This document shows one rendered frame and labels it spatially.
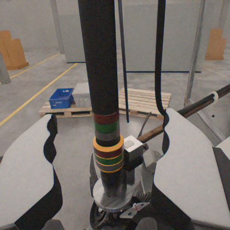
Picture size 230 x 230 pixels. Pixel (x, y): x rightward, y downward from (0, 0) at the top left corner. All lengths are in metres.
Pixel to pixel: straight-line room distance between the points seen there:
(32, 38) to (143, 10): 10.47
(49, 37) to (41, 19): 1.25
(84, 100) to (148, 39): 3.23
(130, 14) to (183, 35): 1.74
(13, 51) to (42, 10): 6.14
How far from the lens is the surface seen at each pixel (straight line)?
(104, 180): 0.27
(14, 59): 8.48
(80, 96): 3.30
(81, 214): 1.98
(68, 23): 7.73
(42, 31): 14.12
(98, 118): 0.19
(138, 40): 5.70
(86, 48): 0.17
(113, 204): 0.30
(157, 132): 0.30
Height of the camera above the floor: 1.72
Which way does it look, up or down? 31 degrees down
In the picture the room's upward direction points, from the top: 3 degrees counter-clockwise
